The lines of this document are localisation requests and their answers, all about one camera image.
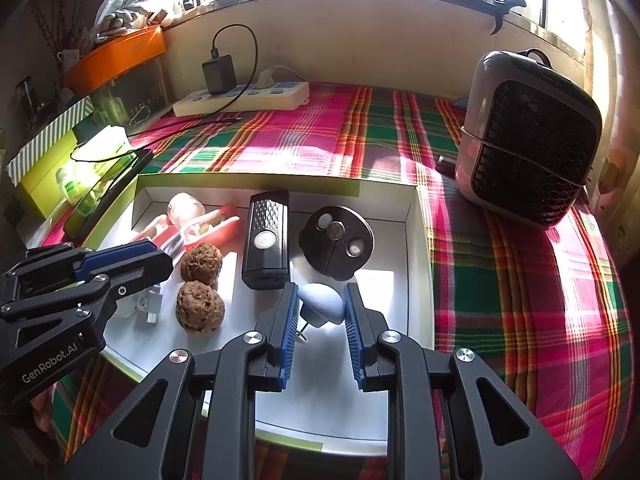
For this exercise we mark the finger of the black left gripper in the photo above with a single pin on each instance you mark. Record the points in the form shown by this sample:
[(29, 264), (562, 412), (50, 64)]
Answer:
[(45, 283)]

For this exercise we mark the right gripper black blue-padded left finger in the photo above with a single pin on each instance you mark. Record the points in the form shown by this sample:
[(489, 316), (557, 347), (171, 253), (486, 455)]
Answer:
[(152, 434)]

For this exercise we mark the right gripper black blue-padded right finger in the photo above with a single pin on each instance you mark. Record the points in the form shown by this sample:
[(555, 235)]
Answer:
[(490, 433)]

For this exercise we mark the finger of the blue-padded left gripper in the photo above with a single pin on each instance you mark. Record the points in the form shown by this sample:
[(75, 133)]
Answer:
[(107, 257)]

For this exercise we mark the pink earbud case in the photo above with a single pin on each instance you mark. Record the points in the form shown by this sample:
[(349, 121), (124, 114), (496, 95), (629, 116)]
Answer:
[(164, 235)]

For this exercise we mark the brown walnut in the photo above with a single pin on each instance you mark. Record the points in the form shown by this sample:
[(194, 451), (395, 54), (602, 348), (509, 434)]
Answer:
[(199, 308), (202, 264)]

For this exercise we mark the white round plug gadget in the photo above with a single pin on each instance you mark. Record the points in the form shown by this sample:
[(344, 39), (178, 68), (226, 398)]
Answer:
[(319, 304)]

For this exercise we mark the green white knob gadget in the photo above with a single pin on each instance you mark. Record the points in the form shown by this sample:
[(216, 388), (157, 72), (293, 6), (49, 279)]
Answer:
[(148, 303)]

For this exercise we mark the black remote control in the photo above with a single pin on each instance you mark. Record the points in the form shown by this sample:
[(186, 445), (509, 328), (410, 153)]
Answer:
[(96, 201)]

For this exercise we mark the white round small object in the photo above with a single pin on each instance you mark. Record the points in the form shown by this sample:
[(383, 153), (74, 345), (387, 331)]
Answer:
[(183, 208)]

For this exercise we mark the red earbud case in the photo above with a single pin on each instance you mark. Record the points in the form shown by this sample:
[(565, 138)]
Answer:
[(219, 227)]

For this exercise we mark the yellow green gift box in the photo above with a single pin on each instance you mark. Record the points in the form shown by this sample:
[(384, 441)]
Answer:
[(38, 192)]

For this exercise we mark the green white plastic package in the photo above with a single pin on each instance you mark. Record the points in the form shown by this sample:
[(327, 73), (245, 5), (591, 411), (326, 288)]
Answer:
[(93, 165)]

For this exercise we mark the black rectangular device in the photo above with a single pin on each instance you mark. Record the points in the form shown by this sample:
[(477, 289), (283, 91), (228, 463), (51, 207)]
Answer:
[(266, 263)]

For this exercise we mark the plaid pink green bedsheet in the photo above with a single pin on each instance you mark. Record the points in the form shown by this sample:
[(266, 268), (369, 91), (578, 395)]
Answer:
[(545, 310)]

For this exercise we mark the black round disc gadget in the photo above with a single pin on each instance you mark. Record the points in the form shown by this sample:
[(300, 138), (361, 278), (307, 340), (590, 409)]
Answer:
[(336, 241)]

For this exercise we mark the orange storage box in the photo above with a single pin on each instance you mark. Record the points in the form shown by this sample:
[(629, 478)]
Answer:
[(113, 59)]

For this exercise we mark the white power strip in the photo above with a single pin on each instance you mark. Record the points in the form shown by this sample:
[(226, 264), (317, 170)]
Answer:
[(288, 95)]

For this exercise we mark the pink black portable heater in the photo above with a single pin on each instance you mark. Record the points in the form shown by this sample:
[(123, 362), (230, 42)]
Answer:
[(528, 139)]

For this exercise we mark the black window latch hook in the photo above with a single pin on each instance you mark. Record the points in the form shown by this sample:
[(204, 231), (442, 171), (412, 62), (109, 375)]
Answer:
[(503, 8)]

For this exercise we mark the patterned window curtain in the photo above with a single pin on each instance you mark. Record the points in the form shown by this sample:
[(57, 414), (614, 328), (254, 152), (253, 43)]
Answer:
[(612, 78)]

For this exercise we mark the black charger adapter with cable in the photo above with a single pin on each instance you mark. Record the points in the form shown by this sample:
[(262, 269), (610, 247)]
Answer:
[(219, 72)]

